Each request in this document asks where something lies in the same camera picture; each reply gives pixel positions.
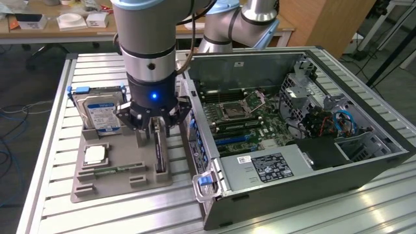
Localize black office chair base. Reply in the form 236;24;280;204
22;43;71;71

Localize black plastic shroud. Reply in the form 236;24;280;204
298;137;352;171

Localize metal socket cover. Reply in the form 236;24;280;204
242;89;271;115

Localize black graphics card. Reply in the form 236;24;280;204
152;117;167;174

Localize white table frame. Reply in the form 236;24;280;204
343;0;416;70

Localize white paper stack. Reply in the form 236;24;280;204
183;21;207;30

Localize grey power supply unit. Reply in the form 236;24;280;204
212;143;314;195

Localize wooden cabinet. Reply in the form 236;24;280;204
276;0;379;59

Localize CPU socket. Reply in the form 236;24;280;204
220;101;252;118

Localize white square dish holder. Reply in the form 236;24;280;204
56;14;90;32

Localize blue disk wire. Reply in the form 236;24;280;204
334;109;359;137

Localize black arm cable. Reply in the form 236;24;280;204
175;0;224;77

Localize grey parts rack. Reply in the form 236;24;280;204
71;121;175;203

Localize silver CPU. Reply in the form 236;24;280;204
83;146;108;164

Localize wooden desk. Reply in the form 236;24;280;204
0;0;298;45

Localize plain white box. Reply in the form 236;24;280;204
86;12;110;28

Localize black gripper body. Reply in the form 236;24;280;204
127;72;179;117

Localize hard disk in blue caddy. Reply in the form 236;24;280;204
67;82;128;136

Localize green motherboard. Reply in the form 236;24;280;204
198;82;294;157

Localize blue expansion slot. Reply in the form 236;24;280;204
214;135;254;146

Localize green RAM stick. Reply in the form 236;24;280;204
94;165;138;174

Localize black installed RAM stick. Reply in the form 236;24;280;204
214;119;262;134

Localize white box with dark top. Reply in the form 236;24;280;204
15;13;48;30

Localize open black PC case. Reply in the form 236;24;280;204
175;46;416;231

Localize blue floor cable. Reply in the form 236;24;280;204
0;107;31;208

